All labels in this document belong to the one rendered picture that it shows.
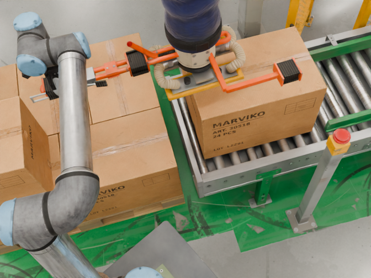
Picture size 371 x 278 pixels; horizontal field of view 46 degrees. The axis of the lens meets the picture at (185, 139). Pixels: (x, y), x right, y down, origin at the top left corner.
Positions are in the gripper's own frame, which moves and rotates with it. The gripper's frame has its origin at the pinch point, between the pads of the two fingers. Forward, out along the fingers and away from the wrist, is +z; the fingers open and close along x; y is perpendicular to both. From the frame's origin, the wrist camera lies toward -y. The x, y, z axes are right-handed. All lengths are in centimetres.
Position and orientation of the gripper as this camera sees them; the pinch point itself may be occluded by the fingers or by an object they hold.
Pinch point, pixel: (56, 86)
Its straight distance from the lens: 184.2
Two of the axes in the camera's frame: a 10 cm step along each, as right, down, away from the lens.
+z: 0.7, 4.9, 8.7
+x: -2.8, -8.3, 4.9
